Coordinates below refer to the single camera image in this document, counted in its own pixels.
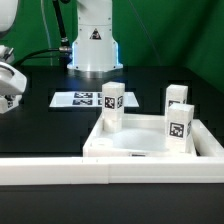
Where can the white square tabletop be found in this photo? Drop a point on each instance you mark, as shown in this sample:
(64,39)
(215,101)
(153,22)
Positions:
(141,136)

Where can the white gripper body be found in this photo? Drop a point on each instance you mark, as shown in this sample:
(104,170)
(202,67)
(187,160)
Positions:
(12,82)

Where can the white L-shaped obstacle fence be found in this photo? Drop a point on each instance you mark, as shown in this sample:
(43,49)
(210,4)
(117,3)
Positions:
(208,167)

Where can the white sheet with fiducial tags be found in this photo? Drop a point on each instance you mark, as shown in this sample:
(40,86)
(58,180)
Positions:
(76,99)

